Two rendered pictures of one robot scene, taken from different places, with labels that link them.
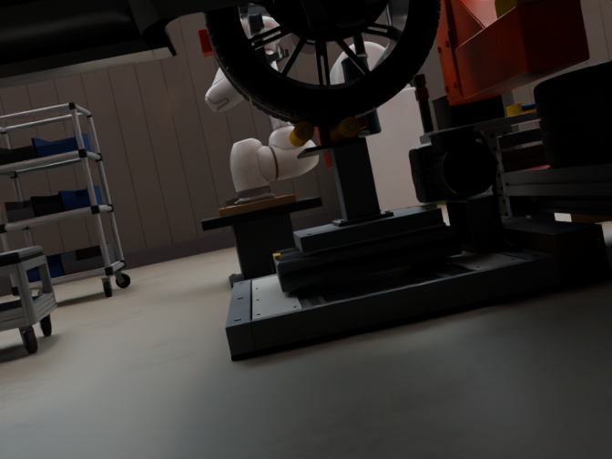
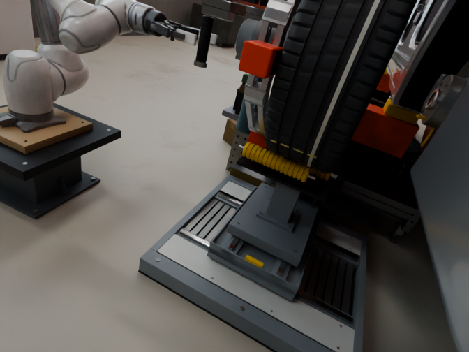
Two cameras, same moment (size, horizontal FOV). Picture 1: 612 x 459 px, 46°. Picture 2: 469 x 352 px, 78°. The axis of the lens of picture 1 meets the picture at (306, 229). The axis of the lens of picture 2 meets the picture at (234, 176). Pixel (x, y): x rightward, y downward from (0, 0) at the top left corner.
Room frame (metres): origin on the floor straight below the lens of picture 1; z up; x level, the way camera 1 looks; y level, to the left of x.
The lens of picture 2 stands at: (1.95, 0.88, 0.96)
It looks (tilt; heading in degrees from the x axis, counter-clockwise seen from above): 30 degrees down; 290
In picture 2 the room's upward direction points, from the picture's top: 16 degrees clockwise
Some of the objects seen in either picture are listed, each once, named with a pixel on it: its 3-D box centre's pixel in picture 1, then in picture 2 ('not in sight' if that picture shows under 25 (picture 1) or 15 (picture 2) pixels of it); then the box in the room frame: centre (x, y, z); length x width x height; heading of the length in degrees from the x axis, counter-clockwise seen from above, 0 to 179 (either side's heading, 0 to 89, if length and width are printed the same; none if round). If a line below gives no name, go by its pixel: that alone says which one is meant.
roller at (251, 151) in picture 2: (300, 134); (276, 161); (2.15, -0.04, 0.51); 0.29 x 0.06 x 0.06; 4
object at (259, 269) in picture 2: (360, 253); (270, 233); (2.09, -0.14, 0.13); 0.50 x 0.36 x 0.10; 94
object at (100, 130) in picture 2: (264, 241); (38, 156); (3.15, 0.19, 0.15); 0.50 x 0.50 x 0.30; 7
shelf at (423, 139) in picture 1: (484, 127); (250, 110); (2.54, -0.69, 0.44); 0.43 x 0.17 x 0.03; 94
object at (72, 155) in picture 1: (56, 209); not in sight; (3.79, 1.27, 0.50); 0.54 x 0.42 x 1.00; 94
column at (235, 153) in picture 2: (503, 187); (243, 142); (2.54, -0.72, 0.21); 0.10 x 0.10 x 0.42; 4
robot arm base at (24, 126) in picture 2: (249, 196); (27, 114); (3.14, 0.21, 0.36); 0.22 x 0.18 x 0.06; 92
